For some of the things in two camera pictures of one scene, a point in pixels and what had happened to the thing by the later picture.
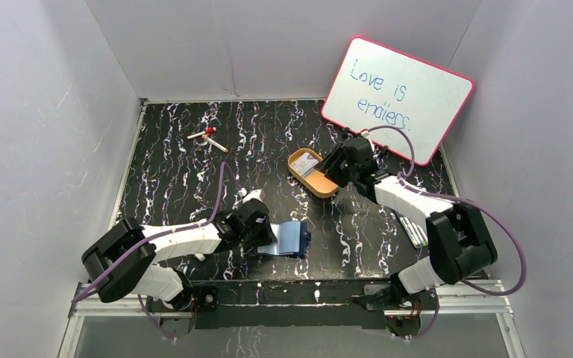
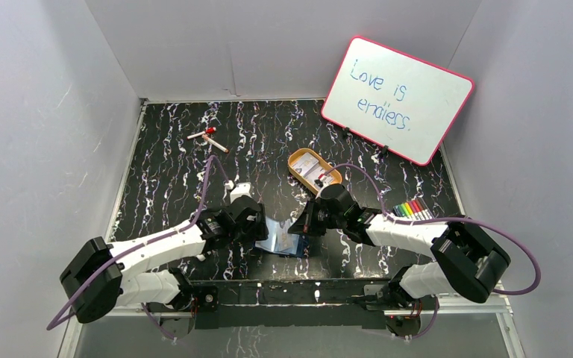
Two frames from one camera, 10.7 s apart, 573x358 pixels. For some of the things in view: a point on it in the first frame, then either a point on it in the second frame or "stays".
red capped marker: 210,130 stays
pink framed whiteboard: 379,85 stays
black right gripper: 336,155 to 305,224
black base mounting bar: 286,304 stays
